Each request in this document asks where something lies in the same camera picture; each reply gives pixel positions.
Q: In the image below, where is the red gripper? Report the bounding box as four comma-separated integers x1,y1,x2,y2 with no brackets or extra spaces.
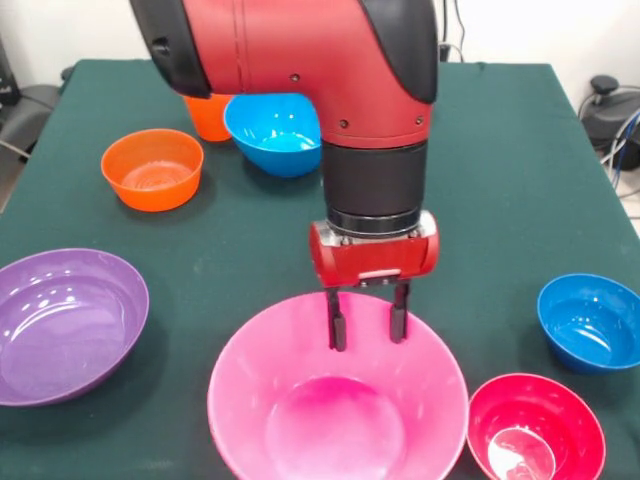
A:
308,209,442,353

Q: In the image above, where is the large pink bowl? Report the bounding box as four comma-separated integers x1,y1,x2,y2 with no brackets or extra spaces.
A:
206,291,470,480

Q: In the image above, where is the red bowl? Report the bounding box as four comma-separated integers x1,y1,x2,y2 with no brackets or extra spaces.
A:
465,372,608,480

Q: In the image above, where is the dark green tablecloth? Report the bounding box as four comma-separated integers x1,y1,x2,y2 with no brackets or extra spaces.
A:
0,58,640,480

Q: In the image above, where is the large light blue bowl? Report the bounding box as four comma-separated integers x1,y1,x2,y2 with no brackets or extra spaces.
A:
223,93,323,179

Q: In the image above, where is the small dark blue bowl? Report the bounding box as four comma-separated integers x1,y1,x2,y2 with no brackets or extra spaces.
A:
537,273,640,375

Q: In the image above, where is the orange bowl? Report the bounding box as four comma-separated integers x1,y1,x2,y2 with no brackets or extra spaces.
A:
100,128,205,213

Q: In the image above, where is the orange cup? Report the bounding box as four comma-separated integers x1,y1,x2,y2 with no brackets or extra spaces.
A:
183,93,235,143

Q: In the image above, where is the purple bowl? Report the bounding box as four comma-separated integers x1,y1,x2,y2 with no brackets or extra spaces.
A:
0,248,151,407

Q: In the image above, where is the black floor stand base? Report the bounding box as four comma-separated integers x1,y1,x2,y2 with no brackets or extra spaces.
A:
0,37,64,156
579,74,640,151

